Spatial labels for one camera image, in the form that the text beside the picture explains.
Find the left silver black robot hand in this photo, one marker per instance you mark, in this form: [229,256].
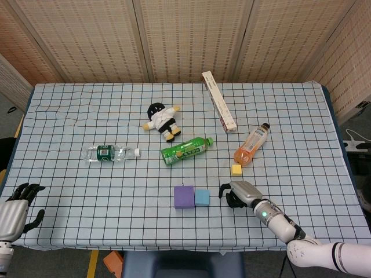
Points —
[11,217]

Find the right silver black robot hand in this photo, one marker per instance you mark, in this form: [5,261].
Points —
[245,192]

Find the yellow foam cube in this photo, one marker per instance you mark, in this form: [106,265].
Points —
[236,170]

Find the blue foam cube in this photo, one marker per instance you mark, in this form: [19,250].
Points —
[202,198]

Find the purple foam cube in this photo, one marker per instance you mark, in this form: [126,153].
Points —
[184,197]

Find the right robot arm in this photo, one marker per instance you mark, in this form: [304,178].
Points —
[275,220]

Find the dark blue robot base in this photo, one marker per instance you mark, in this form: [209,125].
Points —
[182,265]

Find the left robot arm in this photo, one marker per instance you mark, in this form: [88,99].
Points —
[5,256]

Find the orange drink bottle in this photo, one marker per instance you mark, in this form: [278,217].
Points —
[249,147]

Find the black seat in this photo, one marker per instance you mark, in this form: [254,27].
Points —
[6,153]

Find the green tea bottle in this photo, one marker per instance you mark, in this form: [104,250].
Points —
[182,152]

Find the blue checkered tablecloth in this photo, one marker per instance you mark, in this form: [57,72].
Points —
[87,202]

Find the yellow floor tape strip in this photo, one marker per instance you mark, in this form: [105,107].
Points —
[92,265]

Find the long white red box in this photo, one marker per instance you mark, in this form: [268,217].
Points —
[218,101]

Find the small black floor object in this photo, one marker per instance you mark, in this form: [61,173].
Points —
[11,110]

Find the black white plush doll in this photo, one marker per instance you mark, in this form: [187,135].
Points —
[162,120]

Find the orange block on floor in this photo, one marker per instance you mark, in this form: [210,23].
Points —
[113,263]

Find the clear water bottle green label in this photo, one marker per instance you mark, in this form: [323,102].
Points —
[104,153]

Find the white power strip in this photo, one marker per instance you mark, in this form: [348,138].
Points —
[352,145]

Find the pale woven screen panel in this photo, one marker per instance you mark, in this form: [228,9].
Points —
[11,84]

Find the bamboo screen panel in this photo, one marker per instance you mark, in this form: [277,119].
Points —
[191,34]
[23,34]
[87,37]
[353,72]
[290,37]

